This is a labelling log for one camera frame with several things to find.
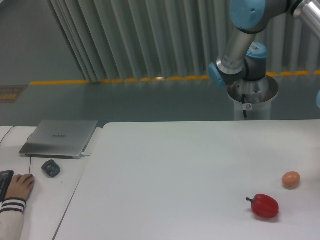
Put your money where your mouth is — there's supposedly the person's right hand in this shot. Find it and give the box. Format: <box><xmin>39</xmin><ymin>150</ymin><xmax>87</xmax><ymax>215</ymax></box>
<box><xmin>4</xmin><ymin>174</ymin><xmax>35</xmax><ymax>201</ymax></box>

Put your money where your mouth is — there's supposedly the silver closed laptop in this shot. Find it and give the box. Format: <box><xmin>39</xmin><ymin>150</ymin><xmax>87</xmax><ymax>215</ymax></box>
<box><xmin>19</xmin><ymin>120</ymin><xmax>98</xmax><ymax>159</ymax></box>

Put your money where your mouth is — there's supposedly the black keyboard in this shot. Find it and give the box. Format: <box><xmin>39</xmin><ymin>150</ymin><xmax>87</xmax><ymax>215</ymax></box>
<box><xmin>0</xmin><ymin>170</ymin><xmax>14</xmax><ymax>202</ymax></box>

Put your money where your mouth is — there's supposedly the pale pleated curtain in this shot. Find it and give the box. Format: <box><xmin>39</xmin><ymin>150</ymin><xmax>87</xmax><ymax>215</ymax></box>
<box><xmin>50</xmin><ymin>0</ymin><xmax>320</xmax><ymax>83</ymax></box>

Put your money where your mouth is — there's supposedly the brown egg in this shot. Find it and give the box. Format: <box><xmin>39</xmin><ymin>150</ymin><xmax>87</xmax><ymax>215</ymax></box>
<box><xmin>281</xmin><ymin>171</ymin><xmax>301</xmax><ymax>188</ymax></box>

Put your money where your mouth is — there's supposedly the white laptop dongle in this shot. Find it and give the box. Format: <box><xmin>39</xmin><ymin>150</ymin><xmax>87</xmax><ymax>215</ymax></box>
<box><xmin>81</xmin><ymin>152</ymin><xmax>92</xmax><ymax>157</ymax></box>

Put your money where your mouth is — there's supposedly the black mouse cable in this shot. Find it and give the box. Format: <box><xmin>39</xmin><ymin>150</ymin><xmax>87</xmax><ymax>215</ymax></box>
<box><xmin>26</xmin><ymin>131</ymin><xmax>38</xmax><ymax>175</ymax></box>

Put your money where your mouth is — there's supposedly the black cable at left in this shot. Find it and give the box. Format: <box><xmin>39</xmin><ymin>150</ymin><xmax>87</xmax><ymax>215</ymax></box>
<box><xmin>0</xmin><ymin>125</ymin><xmax>16</xmax><ymax>146</ymax></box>

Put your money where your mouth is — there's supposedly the black pedestal cable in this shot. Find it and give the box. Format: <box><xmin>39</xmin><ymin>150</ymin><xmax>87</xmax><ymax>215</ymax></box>
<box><xmin>241</xmin><ymin>93</ymin><xmax>248</xmax><ymax>120</ymax></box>

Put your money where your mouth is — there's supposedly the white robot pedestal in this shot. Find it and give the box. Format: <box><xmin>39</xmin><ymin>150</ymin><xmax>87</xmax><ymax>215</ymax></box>
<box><xmin>227</xmin><ymin>75</ymin><xmax>279</xmax><ymax>121</ymax></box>

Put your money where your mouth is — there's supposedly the red toy pepper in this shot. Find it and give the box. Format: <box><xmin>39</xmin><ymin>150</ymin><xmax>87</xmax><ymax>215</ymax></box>
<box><xmin>245</xmin><ymin>193</ymin><xmax>279</xmax><ymax>219</ymax></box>

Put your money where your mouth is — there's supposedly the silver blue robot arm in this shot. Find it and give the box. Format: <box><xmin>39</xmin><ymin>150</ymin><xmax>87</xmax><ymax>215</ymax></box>
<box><xmin>208</xmin><ymin>0</ymin><xmax>320</xmax><ymax>110</ymax></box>

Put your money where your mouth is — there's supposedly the cream striped sleeve forearm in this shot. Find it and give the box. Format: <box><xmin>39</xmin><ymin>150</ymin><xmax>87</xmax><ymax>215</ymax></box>
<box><xmin>0</xmin><ymin>198</ymin><xmax>27</xmax><ymax>240</ymax></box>

